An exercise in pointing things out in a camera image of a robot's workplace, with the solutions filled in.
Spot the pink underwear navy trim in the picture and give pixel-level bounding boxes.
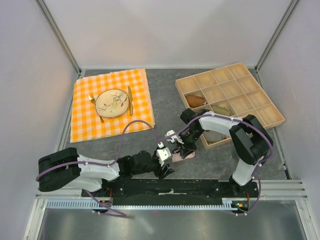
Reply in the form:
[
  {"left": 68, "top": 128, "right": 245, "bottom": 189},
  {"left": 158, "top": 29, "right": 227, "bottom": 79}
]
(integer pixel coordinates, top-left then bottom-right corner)
[{"left": 172, "top": 148, "right": 196, "bottom": 163}]

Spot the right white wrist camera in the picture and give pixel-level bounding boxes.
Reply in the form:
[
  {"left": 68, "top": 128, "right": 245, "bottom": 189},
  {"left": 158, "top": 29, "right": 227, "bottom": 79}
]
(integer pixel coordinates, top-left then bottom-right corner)
[{"left": 165, "top": 130, "right": 184, "bottom": 144}]

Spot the olive rolled cloth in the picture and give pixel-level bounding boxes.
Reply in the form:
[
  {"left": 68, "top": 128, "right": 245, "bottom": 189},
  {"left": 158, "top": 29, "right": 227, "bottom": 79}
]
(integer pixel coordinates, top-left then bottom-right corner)
[{"left": 211, "top": 105, "right": 234, "bottom": 117}]

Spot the wooden compartment tray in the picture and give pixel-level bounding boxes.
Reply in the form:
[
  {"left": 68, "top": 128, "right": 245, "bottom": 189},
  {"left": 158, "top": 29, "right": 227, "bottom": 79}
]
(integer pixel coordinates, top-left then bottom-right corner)
[{"left": 174, "top": 62, "right": 286, "bottom": 151}]

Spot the gold knife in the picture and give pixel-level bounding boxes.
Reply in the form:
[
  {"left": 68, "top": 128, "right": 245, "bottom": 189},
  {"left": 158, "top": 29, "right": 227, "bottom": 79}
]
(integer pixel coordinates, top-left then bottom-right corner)
[{"left": 127, "top": 86, "right": 133, "bottom": 116}]

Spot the gold fork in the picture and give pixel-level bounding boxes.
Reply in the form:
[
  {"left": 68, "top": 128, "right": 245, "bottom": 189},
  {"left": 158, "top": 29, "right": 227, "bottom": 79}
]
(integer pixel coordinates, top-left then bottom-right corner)
[{"left": 88, "top": 94, "right": 104, "bottom": 123}]

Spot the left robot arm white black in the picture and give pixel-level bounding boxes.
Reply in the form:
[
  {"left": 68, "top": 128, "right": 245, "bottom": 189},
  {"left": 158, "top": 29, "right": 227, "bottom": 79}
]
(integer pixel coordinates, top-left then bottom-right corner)
[{"left": 36, "top": 147, "right": 175, "bottom": 197}]

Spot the white slotted cable duct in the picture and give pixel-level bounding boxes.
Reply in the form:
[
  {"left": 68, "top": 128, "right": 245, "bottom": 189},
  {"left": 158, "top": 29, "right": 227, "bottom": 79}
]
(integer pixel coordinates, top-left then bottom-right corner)
[{"left": 45, "top": 199, "right": 238, "bottom": 211}]

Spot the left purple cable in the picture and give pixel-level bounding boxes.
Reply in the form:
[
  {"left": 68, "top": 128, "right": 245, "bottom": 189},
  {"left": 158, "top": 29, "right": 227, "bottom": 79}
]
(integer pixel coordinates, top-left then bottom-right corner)
[{"left": 35, "top": 120, "right": 163, "bottom": 183}]

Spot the orange white checkered cloth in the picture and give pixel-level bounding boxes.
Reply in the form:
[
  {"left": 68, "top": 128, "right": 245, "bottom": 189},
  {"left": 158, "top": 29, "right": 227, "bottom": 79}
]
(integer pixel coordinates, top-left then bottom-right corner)
[{"left": 70, "top": 68, "right": 155, "bottom": 143}]

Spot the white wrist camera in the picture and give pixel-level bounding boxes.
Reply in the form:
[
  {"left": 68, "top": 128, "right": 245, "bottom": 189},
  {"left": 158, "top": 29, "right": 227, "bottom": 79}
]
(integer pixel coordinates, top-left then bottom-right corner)
[
  {"left": 155, "top": 142, "right": 172, "bottom": 167},
  {"left": 165, "top": 130, "right": 184, "bottom": 144}
]

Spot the brown rolled cloth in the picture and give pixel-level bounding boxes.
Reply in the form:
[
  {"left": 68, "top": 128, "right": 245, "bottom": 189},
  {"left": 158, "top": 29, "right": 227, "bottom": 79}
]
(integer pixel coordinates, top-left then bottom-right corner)
[{"left": 185, "top": 94, "right": 207, "bottom": 108}]

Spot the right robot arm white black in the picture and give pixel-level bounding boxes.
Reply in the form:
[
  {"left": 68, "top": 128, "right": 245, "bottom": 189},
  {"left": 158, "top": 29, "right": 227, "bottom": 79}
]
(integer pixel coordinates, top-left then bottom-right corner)
[{"left": 175, "top": 108, "right": 274, "bottom": 197}]

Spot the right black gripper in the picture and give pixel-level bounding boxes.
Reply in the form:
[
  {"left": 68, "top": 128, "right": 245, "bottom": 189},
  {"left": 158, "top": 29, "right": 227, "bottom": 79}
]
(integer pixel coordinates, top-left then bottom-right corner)
[{"left": 175, "top": 128, "right": 204, "bottom": 159}]

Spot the grey rolled cloth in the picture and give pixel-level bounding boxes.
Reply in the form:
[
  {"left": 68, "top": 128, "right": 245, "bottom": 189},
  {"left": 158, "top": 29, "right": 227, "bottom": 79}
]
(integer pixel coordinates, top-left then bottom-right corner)
[{"left": 203, "top": 131, "right": 226, "bottom": 144}]

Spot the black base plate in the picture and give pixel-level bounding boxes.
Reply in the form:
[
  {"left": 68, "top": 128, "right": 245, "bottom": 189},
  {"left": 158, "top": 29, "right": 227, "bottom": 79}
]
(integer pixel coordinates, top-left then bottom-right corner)
[{"left": 92, "top": 178, "right": 258, "bottom": 206}]

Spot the beige floral plate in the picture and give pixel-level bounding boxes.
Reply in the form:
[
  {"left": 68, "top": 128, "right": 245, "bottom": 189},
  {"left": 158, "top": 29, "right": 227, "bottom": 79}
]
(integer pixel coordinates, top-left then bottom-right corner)
[{"left": 96, "top": 89, "right": 129, "bottom": 118}]

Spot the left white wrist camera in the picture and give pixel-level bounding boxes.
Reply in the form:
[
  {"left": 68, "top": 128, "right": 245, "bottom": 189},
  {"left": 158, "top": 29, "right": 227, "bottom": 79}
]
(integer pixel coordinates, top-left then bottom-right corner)
[{"left": 155, "top": 142, "right": 172, "bottom": 167}]

